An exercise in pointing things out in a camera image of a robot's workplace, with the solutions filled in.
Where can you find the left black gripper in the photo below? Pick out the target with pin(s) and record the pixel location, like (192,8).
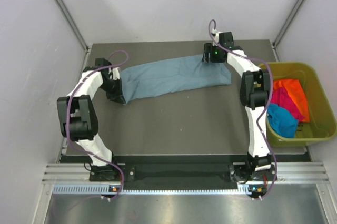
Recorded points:
(117,96)

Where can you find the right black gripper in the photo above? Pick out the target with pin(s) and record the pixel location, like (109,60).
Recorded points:
(208,49)

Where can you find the light blue t shirt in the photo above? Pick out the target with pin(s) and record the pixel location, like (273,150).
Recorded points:
(171,76)

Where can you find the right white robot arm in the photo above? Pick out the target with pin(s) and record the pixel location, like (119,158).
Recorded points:
(254,94)

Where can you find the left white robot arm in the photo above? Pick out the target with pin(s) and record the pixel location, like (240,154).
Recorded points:
(77,117)

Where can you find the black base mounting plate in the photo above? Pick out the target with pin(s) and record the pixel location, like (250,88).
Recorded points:
(177,172)

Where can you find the magenta t shirt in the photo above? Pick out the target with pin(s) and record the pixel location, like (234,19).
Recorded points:
(281,98)

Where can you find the orange t shirt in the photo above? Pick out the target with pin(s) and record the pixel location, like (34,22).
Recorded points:
(296,92)

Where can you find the bright blue t shirt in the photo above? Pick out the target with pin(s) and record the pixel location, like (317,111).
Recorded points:
(281,121)

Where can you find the olive green plastic bin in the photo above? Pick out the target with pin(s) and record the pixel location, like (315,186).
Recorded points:
(322,124)

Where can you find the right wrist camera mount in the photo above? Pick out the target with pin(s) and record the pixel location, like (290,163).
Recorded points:
(216,37)

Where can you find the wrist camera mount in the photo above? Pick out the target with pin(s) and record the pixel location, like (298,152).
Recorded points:
(216,37)
(114,73)

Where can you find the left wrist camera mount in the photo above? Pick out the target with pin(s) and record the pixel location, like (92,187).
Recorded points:
(114,73)

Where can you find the right aluminium corner post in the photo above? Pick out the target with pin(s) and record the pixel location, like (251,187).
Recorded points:
(288,21)

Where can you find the aluminium corner post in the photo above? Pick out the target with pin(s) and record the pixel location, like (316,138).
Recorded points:
(71,23)
(288,21)

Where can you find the aluminium frame rail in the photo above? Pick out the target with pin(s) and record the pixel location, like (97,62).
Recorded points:
(287,173)

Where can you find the left aluminium corner post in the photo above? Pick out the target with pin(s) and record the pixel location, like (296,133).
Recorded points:
(71,23)

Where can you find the slotted grey cable duct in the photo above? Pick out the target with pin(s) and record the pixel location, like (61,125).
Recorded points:
(106,189)

